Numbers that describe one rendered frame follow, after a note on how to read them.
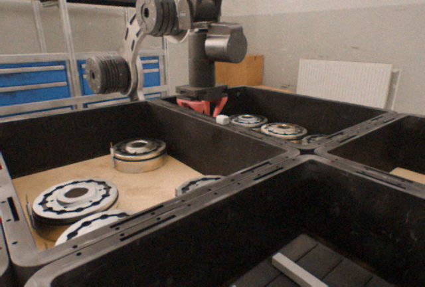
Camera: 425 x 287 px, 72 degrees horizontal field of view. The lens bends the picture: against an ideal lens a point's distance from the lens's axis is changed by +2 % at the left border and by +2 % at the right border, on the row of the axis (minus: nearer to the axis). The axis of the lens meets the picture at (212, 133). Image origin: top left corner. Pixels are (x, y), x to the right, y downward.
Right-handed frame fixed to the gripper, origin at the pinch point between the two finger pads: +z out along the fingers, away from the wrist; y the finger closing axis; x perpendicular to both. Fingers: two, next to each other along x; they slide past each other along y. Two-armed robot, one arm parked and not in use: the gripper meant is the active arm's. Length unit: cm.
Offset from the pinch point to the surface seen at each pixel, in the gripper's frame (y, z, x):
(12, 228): -40.5, -5.8, -21.0
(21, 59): 14, -4, 181
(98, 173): -23.5, 4.1, 2.9
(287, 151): -13.3, -5.7, -28.2
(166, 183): -17.6, 4.1, -8.9
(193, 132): -10.8, -3.1, -8.5
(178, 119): -10.2, -4.5, -4.0
